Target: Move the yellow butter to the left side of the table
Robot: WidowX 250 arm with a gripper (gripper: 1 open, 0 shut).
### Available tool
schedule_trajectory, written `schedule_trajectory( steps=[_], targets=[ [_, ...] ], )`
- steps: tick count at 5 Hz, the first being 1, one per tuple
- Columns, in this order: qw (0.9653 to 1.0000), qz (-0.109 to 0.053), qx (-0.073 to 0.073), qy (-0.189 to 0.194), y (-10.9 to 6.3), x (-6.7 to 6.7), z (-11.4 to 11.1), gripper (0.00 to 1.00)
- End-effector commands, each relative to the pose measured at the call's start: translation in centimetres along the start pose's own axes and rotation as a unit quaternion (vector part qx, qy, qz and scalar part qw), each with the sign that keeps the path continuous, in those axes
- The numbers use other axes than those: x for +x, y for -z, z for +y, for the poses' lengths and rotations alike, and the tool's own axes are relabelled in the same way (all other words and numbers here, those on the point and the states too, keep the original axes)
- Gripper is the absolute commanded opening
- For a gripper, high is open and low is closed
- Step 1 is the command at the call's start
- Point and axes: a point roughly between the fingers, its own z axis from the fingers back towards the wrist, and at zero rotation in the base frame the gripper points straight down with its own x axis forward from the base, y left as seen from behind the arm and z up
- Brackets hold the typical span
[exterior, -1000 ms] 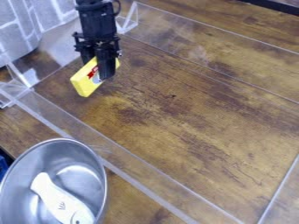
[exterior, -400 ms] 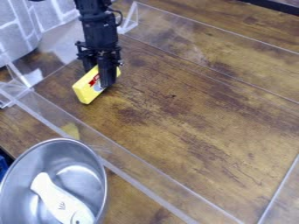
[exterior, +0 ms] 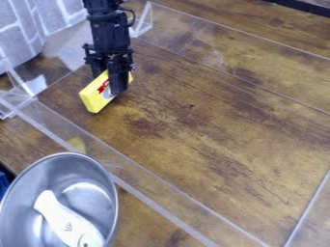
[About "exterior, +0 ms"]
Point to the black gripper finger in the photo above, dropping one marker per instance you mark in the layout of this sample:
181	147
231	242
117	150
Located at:
118	72
100	67

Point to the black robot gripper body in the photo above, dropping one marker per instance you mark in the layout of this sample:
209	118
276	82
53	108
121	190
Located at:
110	37

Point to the yellow butter block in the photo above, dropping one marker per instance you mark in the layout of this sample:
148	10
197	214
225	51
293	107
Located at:
97	94

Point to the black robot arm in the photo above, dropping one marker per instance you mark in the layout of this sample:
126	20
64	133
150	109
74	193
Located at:
106	7

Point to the clear acrylic barrier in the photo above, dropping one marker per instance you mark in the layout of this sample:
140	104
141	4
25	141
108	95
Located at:
43	71

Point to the grey brick pattern cloth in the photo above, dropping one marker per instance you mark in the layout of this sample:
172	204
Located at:
27	22

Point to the silver metal bowl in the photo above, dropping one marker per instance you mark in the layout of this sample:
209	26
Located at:
84	187

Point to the blue object at edge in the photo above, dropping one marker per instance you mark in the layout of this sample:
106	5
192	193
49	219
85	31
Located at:
5	184

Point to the cream wooden fish toy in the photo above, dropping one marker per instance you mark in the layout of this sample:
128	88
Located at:
76	231

